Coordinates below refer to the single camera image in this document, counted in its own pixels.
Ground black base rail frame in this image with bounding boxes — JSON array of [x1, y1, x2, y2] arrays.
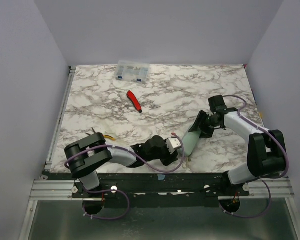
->
[[71, 173, 249, 212]]

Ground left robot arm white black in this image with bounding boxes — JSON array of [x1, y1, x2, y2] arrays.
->
[[64, 132, 183, 191]]

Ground aluminium frame rail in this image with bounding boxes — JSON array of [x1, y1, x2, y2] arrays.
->
[[17, 65, 77, 240]]

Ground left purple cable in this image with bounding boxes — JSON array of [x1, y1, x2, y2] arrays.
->
[[64, 133, 186, 221]]

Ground clear plastic organizer box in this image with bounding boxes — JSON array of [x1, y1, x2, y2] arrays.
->
[[114, 60, 150, 83]]

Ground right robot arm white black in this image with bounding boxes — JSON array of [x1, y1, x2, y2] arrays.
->
[[182, 95, 289, 188]]

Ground mint green umbrella case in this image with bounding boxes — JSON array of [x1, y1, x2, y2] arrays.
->
[[182, 129, 202, 157]]

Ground red utility knife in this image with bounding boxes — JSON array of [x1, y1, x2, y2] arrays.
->
[[126, 90, 143, 113]]

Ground yellow handled pliers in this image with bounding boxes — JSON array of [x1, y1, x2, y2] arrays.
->
[[91, 127, 116, 141]]

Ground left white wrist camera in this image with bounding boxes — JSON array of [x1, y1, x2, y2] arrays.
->
[[166, 132, 183, 154]]

